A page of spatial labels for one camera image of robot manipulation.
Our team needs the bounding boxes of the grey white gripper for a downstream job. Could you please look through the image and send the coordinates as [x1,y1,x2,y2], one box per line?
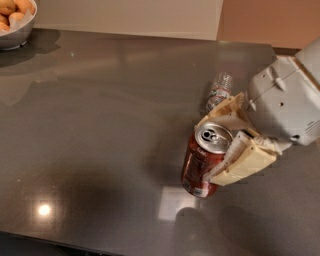
[195,57,320,186]

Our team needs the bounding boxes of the red coke can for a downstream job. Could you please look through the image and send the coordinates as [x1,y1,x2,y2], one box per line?
[181,121,233,198]

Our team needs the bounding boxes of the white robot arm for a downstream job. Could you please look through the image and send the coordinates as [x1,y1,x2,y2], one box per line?
[201,39,320,186]

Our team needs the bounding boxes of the clear plastic water bottle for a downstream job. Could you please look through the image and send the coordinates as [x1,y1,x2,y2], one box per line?
[206,72,233,112]

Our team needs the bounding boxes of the silver metal bowl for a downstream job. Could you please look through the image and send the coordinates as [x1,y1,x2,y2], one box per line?
[0,0,37,50]

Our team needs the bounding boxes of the white paper bowl liner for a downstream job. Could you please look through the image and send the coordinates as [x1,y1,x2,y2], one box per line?
[0,9,35,35]

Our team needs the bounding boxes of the orange fruit middle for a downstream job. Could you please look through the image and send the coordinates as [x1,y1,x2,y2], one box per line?
[9,12,24,21]

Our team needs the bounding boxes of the orange fruit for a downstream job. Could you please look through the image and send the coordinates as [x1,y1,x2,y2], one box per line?
[9,12,24,21]
[0,0,16,15]
[0,22,10,32]
[14,0,35,14]

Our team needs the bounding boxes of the orange fruit top right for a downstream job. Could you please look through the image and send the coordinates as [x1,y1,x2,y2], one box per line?
[14,0,35,14]

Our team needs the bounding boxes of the orange fruit lower left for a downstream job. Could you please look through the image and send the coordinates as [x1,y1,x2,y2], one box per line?
[0,22,10,32]

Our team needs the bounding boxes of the orange fruit top left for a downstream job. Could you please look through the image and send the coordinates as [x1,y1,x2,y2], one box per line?
[0,0,16,15]

